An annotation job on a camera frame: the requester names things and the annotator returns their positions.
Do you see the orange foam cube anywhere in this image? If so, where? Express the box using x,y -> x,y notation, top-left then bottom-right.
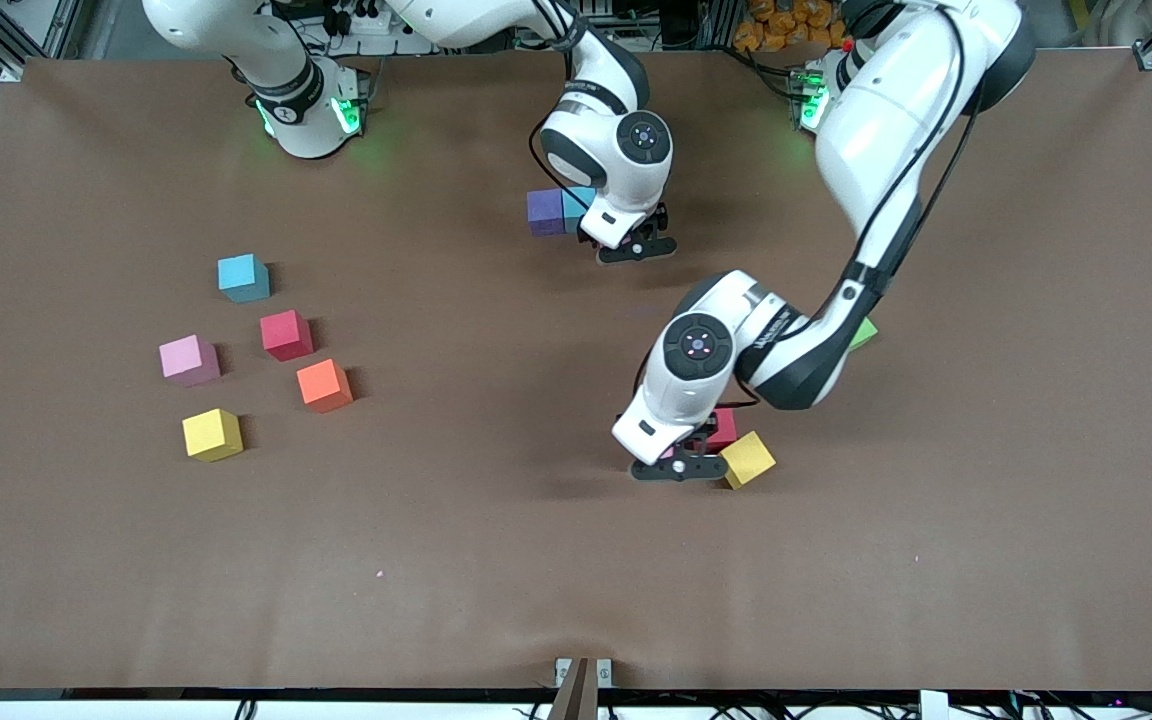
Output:
296,358 -> 355,414

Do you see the small metal bracket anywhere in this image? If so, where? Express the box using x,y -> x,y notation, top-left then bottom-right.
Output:
555,657 -> 614,689

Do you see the white power strip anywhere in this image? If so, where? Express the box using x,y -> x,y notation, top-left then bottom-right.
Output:
321,0 -> 392,36

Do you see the black cable bundle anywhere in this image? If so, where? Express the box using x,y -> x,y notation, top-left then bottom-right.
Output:
996,672 -> 1152,720

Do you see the orange yellow objects bag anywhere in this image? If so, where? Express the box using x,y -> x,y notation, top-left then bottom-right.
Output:
733,0 -> 855,53

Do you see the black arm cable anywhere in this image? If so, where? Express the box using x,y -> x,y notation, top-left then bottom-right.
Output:
528,0 -> 587,191
731,0 -> 982,406

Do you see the cyan foam cube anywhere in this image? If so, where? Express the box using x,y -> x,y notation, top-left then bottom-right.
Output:
562,186 -> 599,234
217,253 -> 271,304

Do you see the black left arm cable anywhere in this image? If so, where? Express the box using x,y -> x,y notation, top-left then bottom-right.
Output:
731,0 -> 982,406

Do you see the yellow foam cube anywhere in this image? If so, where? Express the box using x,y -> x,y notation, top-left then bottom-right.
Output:
182,408 -> 244,463
718,431 -> 777,491

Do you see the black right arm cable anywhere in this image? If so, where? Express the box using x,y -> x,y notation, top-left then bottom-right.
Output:
528,0 -> 587,191

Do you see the aluminium frame post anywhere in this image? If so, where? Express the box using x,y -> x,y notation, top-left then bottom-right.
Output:
701,0 -> 742,51

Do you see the purple foam cube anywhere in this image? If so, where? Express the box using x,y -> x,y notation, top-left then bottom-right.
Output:
526,189 -> 567,238

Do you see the brown wooden strip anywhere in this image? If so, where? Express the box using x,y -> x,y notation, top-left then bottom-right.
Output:
547,657 -> 602,720

